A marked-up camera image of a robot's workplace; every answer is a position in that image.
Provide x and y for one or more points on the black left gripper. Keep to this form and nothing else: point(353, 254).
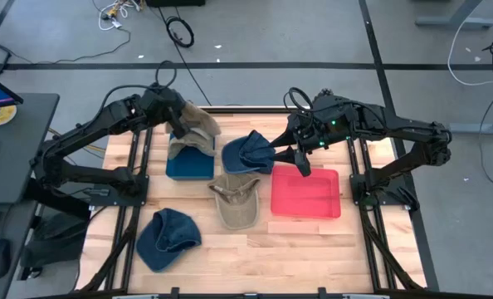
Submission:
point(159, 104)

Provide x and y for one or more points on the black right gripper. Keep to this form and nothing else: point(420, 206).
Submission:
point(325, 124)

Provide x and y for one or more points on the tan baseball cap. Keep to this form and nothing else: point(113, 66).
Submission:
point(198, 120)
point(235, 203)

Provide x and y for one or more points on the blue denim baseball cap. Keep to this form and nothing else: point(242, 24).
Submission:
point(167, 241)
point(242, 155)

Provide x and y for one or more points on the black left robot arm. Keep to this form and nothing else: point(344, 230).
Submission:
point(84, 133)

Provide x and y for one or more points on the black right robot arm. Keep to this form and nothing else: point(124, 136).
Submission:
point(404, 124)

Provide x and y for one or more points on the blue plastic tray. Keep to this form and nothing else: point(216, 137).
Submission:
point(188, 168)

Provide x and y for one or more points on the red plastic tray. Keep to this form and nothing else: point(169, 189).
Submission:
point(304, 193)

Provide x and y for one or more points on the black box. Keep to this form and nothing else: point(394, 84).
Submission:
point(174, 2)

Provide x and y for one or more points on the black table clamp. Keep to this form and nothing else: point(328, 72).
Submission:
point(321, 292)
point(174, 292)

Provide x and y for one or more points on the black desk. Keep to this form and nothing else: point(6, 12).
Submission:
point(18, 158)

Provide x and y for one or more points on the black bag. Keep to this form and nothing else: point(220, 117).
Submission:
point(55, 245)

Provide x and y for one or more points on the grey desk foot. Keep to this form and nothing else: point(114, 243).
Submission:
point(479, 128)

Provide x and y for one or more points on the desk with grey leg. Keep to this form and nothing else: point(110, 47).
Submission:
point(454, 21)

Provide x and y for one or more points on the black aluminium rail frame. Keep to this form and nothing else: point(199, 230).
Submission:
point(246, 109)

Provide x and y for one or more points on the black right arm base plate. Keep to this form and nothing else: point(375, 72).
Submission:
point(356, 196)

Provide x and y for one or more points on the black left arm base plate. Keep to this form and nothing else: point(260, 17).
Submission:
point(105, 200)

